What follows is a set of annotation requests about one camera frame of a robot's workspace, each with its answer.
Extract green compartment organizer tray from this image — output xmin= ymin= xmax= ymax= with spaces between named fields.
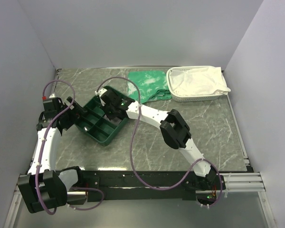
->
xmin=75 ymin=86 xmax=128 ymax=146

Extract green white patterned underwear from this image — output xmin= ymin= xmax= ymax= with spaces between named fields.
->
xmin=128 ymin=70 xmax=171 ymax=104

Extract striped grey underwear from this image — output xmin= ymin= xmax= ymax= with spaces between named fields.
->
xmin=104 ymin=115 xmax=122 ymax=129

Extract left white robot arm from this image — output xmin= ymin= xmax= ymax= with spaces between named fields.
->
xmin=17 ymin=94 xmax=85 ymax=213

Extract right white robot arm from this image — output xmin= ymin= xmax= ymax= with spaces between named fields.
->
xmin=95 ymin=88 xmax=222 ymax=190

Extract white plastic basket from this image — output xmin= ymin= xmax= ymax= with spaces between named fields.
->
xmin=165 ymin=66 xmax=226 ymax=103

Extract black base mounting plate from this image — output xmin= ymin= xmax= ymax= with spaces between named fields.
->
xmin=73 ymin=170 xmax=226 ymax=204

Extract white cloth in basket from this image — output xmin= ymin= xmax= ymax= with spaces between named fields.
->
xmin=168 ymin=66 xmax=231 ymax=98

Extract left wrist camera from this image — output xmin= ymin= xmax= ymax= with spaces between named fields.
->
xmin=42 ymin=93 xmax=57 ymax=102

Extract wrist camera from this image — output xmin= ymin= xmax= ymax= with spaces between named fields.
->
xmin=95 ymin=88 xmax=107 ymax=97
xmin=42 ymin=93 xmax=57 ymax=102

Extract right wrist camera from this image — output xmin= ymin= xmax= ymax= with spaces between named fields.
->
xmin=95 ymin=88 xmax=107 ymax=97

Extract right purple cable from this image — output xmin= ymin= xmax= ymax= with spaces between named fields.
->
xmin=96 ymin=77 xmax=224 ymax=209

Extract aluminium frame rail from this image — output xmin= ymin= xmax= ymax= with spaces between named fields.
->
xmin=196 ymin=172 xmax=266 ymax=193

